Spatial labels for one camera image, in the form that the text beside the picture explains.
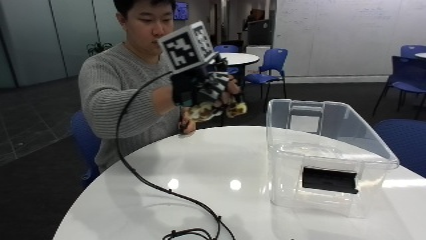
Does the striped and spotted soft toy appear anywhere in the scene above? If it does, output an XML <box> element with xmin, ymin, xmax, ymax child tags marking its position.
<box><xmin>182</xmin><ymin>71</ymin><xmax>249</xmax><ymax>124</ymax></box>

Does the blue chair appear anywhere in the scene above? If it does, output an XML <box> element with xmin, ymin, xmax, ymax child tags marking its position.
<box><xmin>399</xmin><ymin>44</ymin><xmax>426</xmax><ymax>60</ymax></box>
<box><xmin>242</xmin><ymin>48</ymin><xmax>290</xmax><ymax>102</ymax></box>
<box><xmin>371</xmin><ymin>118</ymin><xmax>426</xmax><ymax>179</ymax></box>
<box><xmin>69</xmin><ymin>109</ymin><xmax>103</xmax><ymax>189</ymax></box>
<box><xmin>213</xmin><ymin>44</ymin><xmax>241</xmax><ymax>76</ymax></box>
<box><xmin>371</xmin><ymin>55</ymin><xmax>426</xmax><ymax>120</ymax></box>

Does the white cabinet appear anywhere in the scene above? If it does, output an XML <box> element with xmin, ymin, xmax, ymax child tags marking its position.
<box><xmin>243</xmin><ymin>44</ymin><xmax>273</xmax><ymax>76</ymax></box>

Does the white cube with black markers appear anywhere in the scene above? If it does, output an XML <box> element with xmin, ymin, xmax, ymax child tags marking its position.
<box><xmin>157</xmin><ymin>20</ymin><xmax>219</xmax><ymax>75</ymax></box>

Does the black cabinet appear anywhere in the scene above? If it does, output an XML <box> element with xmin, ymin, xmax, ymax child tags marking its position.
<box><xmin>246</xmin><ymin>19</ymin><xmax>273</xmax><ymax>46</ymax></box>

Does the the person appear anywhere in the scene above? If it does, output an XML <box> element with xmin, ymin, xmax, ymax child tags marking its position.
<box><xmin>77</xmin><ymin>0</ymin><xmax>247</xmax><ymax>173</ymax></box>

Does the green potted plant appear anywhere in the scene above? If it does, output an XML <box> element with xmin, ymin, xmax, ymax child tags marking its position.
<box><xmin>85</xmin><ymin>41</ymin><xmax>114</xmax><ymax>57</ymax></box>

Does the clear plastic storage bin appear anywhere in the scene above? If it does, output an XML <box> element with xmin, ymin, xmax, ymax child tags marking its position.
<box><xmin>265</xmin><ymin>98</ymin><xmax>400</xmax><ymax>220</ymax></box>

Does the black label on bin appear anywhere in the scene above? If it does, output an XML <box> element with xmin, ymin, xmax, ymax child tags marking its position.
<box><xmin>300</xmin><ymin>166</ymin><xmax>359</xmax><ymax>195</ymax></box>

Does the wall screen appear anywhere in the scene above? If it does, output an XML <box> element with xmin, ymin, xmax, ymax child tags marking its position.
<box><xmin>173</xmin><ymin>1</ymin><xmax>190</xmax><ymax>21</ymax></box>

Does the black cable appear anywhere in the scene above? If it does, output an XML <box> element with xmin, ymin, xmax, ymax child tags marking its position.
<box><xmin>114</xmin><ymin>70</ymin><xmax>238</xmax><ymax>240</ymax></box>

